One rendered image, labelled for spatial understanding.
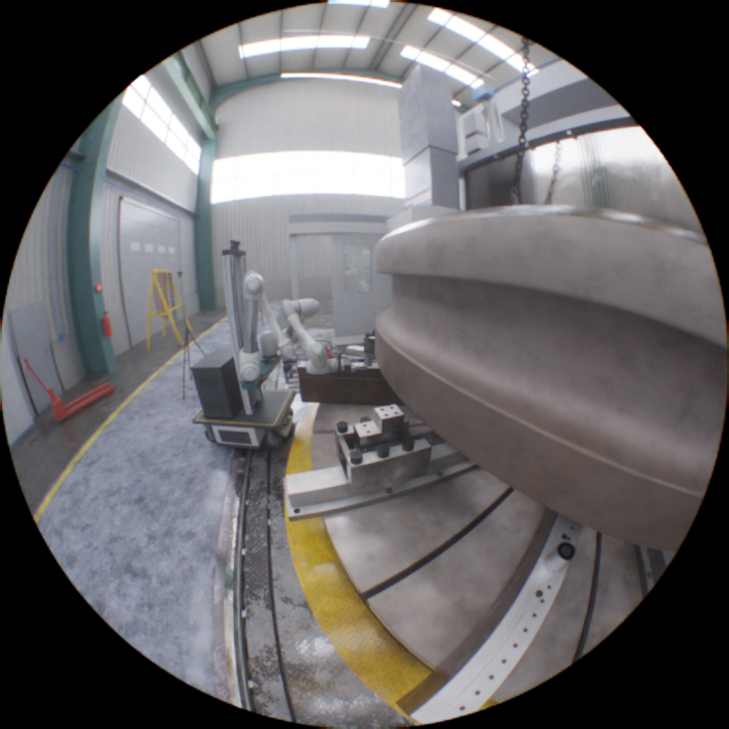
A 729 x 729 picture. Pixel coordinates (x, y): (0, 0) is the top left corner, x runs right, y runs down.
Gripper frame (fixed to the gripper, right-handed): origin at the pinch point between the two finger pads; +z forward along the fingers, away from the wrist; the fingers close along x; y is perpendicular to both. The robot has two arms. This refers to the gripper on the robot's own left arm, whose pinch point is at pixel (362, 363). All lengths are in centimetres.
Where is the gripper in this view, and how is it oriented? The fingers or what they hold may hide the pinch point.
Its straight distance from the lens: 171.8
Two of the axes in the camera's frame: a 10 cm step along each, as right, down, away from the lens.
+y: 0.1, 9.3, 3.6
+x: 1.4, 3.6, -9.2
